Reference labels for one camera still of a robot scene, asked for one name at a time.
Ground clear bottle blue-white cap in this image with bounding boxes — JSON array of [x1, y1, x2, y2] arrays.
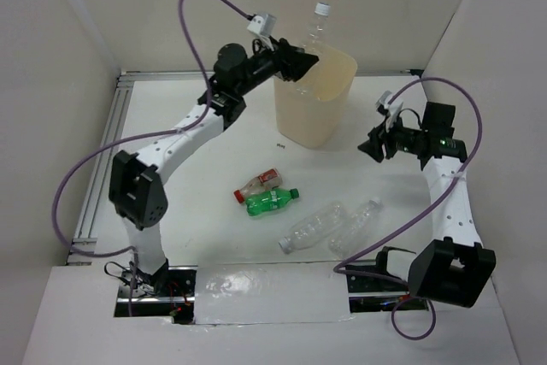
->
[[328, 197, 384, 260]]

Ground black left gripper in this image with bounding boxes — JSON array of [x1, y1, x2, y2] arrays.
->
[[234, 32, 318, 97]]

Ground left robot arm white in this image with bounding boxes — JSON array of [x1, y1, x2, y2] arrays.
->
[[109, 38, 319, 296]]

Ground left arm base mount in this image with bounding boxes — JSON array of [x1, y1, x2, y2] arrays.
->
[[103, 262, 197, 325]]

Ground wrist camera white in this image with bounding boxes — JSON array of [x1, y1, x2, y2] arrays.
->
[[247, 12, 277, 38], [375, 91, 403, 132]]

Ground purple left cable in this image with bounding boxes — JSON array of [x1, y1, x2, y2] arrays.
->
[[51, 0, 257, 319]]

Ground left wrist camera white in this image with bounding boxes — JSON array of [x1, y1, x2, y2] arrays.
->
[[247, 12, 277, 38]]

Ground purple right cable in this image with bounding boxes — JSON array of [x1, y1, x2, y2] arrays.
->
[[333, 77, 485, 341]]

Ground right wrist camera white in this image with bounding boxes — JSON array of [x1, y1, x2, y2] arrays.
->
[[375, 91, 403, 132]]

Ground green plastic bottle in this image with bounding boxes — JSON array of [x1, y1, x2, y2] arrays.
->
[[244, 188, 300, 217]]

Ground beige plastic bin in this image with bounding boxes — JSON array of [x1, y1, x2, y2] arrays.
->
[[273, 44, 357, 149]]

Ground red cap label bottle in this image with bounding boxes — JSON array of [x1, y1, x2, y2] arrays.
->
[[233, 168, 283, 204]]

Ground purple cable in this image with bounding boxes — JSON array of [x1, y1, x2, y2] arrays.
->
[[51, 0, 257, 319], [333, 77, 485, 341]]

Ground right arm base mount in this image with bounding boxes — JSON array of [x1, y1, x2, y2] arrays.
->
[[345, 261, 429, 314]]

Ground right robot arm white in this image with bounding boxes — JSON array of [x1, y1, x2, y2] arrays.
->
[[358, 102, 497, 308]]

